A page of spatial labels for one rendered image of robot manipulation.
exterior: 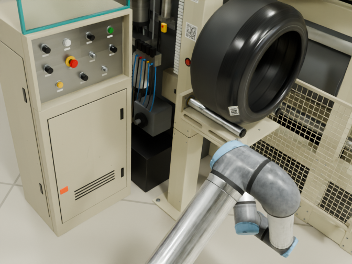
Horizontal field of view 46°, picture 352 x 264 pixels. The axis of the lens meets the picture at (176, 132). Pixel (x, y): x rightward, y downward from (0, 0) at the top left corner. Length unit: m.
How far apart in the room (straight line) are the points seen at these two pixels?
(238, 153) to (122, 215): 1.58
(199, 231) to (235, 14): 0.92
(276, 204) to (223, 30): 0.79
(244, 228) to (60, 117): 1.02
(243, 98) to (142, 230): 1.21
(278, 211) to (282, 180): 0.09
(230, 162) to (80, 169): 1.30
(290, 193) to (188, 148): 1.21
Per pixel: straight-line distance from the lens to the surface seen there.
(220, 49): 1.67
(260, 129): 2.10
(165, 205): 2.72
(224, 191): 1.17
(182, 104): 2.03
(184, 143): 2.32
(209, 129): 1.97
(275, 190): 1.16
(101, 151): 2.36
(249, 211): 1.61
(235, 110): 1.74
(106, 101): 2.19
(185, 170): 2.43
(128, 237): 2.56
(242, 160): 1.18
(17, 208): 2.81
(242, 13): 1.72
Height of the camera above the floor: 2.01
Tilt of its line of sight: 37 degrees down
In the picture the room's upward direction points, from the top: 5 degrees clockwise
